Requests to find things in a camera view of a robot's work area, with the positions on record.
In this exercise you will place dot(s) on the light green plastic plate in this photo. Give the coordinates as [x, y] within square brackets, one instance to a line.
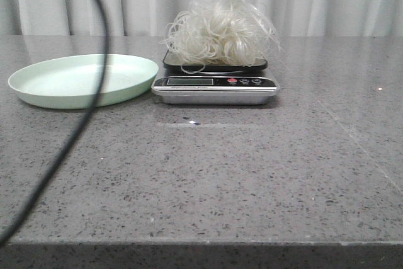
[69, 83]

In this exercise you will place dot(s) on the black silver kitchen scale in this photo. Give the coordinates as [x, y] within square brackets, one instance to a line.
[181, 83]

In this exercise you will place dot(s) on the white vermicelli noodle bundle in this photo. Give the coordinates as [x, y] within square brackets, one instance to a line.
[228, 32]

